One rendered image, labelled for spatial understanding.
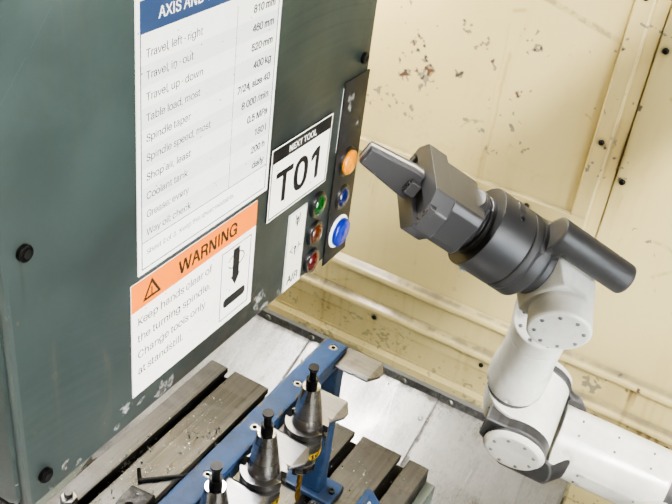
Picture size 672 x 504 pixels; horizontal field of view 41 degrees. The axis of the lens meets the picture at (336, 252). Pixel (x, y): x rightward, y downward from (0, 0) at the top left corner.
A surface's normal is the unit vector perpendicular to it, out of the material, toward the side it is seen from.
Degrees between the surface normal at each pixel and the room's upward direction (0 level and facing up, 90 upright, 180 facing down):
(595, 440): 19
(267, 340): 24
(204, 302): 90
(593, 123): 90
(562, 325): 108
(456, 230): 90
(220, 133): 90
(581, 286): 36
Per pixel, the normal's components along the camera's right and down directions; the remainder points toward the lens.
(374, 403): -0.11, -0.58
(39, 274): 0.86, 0.36
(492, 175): -0.50, 0.43
